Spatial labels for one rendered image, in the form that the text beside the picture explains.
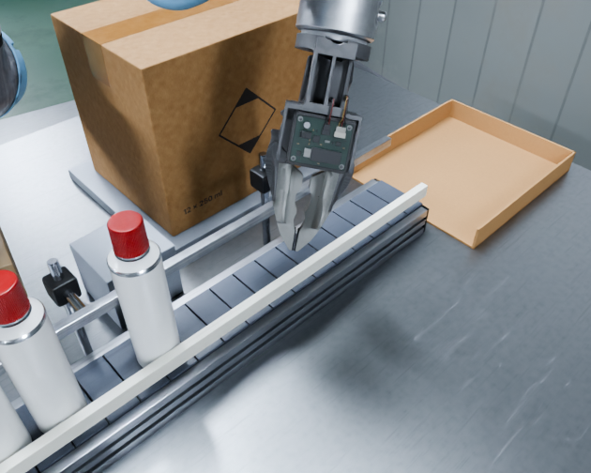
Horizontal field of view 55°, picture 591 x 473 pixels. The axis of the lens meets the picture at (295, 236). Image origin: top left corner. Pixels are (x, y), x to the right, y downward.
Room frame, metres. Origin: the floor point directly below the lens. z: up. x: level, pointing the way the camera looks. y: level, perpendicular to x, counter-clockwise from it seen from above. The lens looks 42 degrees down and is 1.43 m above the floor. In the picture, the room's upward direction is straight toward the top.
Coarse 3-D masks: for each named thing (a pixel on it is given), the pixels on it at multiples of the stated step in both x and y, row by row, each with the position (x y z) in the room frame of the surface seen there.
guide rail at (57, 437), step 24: (408, 192) 0.66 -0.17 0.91; (384, 216) 0.61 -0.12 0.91; (336, 240) 0.56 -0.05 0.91; (360, 240) 0.58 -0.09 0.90; (312, 264) 0.52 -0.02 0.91; (264, 288) 0.47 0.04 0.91; (288, 288) 0.49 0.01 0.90; (240, 312) 0.44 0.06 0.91; (192, 336) 0.40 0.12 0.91; (216, 336) 0.41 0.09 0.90; (168, 360) 0.37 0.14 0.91; (120, 384) 0.34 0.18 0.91; (144, 384) 0.34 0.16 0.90; (96, 408) 0.31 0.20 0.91; (48, 432) 0.28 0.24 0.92; (72, 432) 0.29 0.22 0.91; (24, 456) 0.26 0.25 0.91; (48, 456) 0.27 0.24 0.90
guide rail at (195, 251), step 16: (384, 144) 0.72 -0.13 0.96; (304, 192) 0.61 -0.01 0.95; (272, 208) 0.57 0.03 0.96; (240, 224) 0.54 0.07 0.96; (208, 240) 0.51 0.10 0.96; (224, 240) 0.52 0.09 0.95; (176, 256) 0.48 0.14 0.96; (192, 256) 0.49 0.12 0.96; (96, 304) 0.41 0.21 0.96; (112, 304) 0.41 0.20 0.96; (64, 320) 0.38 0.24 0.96; (80, 320) 0.39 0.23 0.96; (64, 336) 0.37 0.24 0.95; (0, 368) 0.33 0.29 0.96
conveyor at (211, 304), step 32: (384, 192) 0.71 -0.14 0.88; (352, 224) 0.63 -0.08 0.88; (384, 224) 0.63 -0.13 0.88; (288, 256) 0.57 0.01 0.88; (224, 288) 0.51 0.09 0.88; (256, 288) 0.51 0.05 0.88; (192, 320) 0.45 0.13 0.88; (256, 320) 0.45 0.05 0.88; (128, 352) 0.40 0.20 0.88; (96, 384) 0.36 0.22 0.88; (160, 384) 0.36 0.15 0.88; (64, 448) 0.29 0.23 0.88
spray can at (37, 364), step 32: (0, 288) 0.32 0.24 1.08; (0, 320) 0.31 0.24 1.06; (32, 320) 0.32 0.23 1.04; (0, 352) 0.30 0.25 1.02; (32, 352) 0.30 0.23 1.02; (64, 352) 0.33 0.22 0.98; (32, 384) 0.30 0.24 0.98; (64, 384) 0.31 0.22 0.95; (32, 416) 0.30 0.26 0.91; (64, 416) 0.30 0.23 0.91
